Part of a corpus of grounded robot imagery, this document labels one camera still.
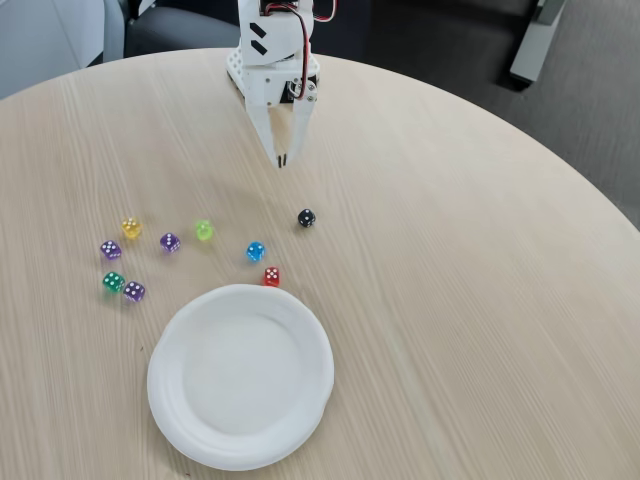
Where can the purple translucent dice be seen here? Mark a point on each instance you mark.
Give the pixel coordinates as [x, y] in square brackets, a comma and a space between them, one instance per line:
[134, 291]
[170, 242]
[111, 249]

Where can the black dice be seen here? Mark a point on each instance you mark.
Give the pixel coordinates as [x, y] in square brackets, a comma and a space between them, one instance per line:
[306, 218]

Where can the light green translucent dice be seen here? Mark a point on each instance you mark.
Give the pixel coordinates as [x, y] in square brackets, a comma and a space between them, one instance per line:
[203, 230]

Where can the blue translucent dice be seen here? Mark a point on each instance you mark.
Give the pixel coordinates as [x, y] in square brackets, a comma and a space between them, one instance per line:
[255, 251]

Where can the red translucent dice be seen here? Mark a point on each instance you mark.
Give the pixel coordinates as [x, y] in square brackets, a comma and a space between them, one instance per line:
[272, 276]

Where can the yellow translucent dice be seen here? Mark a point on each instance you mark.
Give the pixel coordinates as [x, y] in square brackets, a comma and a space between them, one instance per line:
[131, 227]

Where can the dark green translucent dice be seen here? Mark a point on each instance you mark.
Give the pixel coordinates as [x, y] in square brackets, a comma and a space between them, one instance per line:
[113, 283]

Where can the white round plate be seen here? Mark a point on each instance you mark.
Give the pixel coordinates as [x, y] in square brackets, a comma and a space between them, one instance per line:
[240, 380]

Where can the dark grey office chair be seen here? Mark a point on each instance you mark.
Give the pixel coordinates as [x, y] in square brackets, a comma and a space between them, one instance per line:
[175, 30]

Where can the white partition panel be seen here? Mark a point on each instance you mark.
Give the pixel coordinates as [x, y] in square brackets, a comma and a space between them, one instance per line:
[45, 40]

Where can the grey metal desk leg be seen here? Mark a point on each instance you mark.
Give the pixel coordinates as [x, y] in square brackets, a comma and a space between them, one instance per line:
[532, 45]

